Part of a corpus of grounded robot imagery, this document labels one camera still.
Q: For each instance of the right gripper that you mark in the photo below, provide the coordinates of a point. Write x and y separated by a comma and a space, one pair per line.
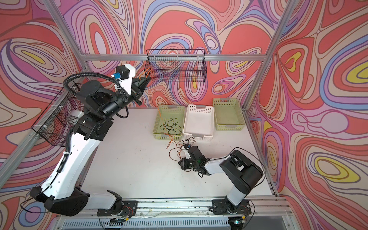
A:
184, 165

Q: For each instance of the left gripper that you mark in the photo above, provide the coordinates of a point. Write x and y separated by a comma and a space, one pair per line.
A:
135, 94

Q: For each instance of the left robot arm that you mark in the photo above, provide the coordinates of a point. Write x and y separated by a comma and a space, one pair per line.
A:
103, 97

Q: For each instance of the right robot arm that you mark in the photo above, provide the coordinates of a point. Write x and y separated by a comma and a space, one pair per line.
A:
244, 174

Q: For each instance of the white plastic basket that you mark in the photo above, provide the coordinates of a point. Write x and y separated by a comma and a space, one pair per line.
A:
199, 122

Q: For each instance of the left green plastic basket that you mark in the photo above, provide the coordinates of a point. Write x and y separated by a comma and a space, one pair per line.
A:
169, 122

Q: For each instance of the green plastic basket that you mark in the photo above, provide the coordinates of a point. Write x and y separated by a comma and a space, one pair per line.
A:
169, 122
228, 114

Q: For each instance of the right green plastic basket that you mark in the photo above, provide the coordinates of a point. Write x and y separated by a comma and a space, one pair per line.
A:
228, 114

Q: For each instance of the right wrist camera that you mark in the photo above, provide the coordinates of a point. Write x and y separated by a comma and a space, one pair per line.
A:
187, 151

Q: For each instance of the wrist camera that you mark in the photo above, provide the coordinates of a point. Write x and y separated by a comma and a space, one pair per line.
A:
124, 75
187, 151

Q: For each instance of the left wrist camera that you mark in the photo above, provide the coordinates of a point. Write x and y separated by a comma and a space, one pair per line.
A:
124, 75

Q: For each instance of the black wire basket back wall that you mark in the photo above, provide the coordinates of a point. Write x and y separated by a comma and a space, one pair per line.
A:
176, 65

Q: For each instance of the black wire basket wall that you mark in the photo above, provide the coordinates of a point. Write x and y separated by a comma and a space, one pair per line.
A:
176, 65
54, 123

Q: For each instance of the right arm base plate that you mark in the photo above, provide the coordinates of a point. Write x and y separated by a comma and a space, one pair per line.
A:
224, 207

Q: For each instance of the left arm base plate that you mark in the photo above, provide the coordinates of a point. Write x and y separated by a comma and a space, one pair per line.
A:
125, 208

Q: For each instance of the white bowl in wire basket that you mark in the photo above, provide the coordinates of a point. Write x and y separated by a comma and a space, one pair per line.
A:
75, 114

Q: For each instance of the black wire basket left wall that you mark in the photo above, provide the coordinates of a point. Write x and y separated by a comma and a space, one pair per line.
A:
54, 123

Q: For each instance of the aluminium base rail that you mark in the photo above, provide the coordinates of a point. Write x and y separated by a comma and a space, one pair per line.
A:
199, 207

